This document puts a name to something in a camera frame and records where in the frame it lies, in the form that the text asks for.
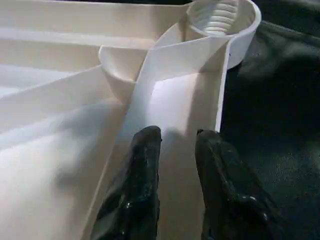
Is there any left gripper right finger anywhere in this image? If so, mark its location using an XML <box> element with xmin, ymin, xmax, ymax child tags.
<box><xmin>195</xmin><ymin>129</ymin><xmax>288</xmax><ymax>240</ymax></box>

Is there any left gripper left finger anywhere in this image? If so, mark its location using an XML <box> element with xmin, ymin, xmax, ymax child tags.
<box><xmin>96</xmin><ymin>125</ymin><xmax>163</xmax><ymax>240</ymax></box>

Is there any white plastic table top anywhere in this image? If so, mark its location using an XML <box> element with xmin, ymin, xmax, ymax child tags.
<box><xmin>0</xmin><ymin>0</ymin><xmax>263</xmax><ymax>240</ymax></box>

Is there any black work mat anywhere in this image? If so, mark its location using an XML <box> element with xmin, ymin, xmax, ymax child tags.
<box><xmin>219</xmin><ymin>0</ymin><xmax>320</xmax><ymax>240</ymax></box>

